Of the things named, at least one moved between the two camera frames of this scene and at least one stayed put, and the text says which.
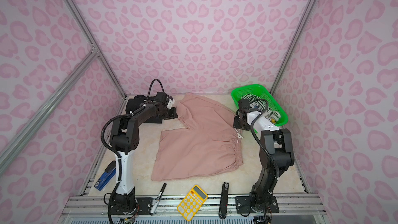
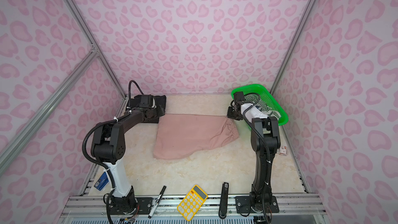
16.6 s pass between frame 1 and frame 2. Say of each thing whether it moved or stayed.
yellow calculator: stayed
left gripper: moved
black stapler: stayed
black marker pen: stayed
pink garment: moved
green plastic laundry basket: stayed
